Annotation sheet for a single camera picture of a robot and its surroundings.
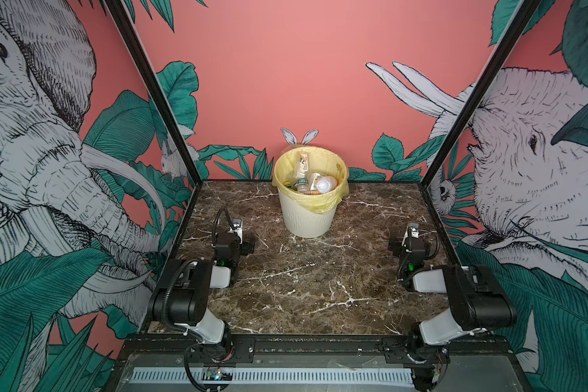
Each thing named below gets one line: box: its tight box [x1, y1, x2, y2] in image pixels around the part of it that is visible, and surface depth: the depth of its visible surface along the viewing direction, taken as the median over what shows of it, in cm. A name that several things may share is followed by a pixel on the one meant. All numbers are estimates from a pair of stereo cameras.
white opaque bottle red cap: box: [316, 176, 338, 194], surface depth 78 cm
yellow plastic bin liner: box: [271, 145, 350, 214], surface depth 92 cm
